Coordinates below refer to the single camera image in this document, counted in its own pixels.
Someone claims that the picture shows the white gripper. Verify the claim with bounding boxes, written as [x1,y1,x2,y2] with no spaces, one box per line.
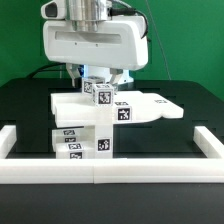
[41,0,148,92]

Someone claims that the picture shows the white tagged cube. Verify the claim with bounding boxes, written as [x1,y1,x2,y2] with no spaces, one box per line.
[92,84,114,106]
[82,76,105,94]

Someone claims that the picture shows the white chair back frame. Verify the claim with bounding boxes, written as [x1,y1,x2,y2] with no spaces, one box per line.
[51,91,184,128]

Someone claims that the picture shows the white chair seat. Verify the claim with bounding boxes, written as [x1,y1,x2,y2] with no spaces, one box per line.
[80,124,113,159]

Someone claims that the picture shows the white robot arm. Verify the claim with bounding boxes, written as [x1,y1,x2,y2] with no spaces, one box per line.
[41,0,148,85]

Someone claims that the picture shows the white U-shaped fence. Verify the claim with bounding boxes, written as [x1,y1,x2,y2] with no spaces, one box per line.
[0,125,224,184]

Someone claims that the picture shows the grey hose cable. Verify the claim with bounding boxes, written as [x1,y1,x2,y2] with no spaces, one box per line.
[109,0,150,40]

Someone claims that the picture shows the black cable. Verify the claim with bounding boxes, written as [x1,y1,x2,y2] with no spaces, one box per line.
[26,63,68,80]

